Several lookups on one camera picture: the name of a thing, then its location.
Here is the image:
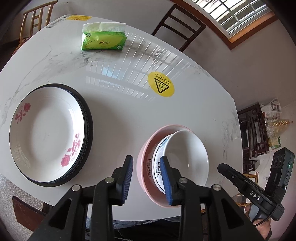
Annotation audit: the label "plastic bags pile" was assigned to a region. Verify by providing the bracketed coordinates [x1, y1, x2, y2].
[260, 98, 293, 151]

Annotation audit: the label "large pink bowl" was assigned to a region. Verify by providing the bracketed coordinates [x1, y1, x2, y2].
[137, 125, 192, 208]

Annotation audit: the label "blue striped white bowl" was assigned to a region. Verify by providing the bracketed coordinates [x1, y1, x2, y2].
[165, 130, 209, 186]

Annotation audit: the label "light wooden chair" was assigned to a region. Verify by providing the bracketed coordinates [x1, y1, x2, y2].
[12, 1, 58, 55]

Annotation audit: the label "yellow hot warning sticker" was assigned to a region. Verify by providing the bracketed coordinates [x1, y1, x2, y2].
[147, 71, 175, 97]

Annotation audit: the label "right hand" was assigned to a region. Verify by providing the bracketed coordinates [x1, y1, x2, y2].
[244, 204, 271, 240]

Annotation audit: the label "large blue floral plate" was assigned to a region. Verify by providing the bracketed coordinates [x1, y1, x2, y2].
[16, 83, 94, 188]

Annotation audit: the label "dark wooden chair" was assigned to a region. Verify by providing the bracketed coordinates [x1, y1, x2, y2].
[151, 4, 206, 52]

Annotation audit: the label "window with wooden frame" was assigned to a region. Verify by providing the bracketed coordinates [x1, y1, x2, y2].
[173, 1, 278, 50]

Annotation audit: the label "dark wooden side furniture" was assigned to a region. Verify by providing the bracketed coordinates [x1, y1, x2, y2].
[238, 103, 269, 174]

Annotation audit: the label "green tissue pack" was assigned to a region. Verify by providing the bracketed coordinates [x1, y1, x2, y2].
[81, 22, 127, 50]

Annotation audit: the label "white plate pink flowers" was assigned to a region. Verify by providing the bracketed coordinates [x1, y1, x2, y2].
[9, 86, 85, 183]

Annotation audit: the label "pink striped rabbit bowl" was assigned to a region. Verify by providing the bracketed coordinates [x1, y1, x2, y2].
[147, 134, 173, 194]

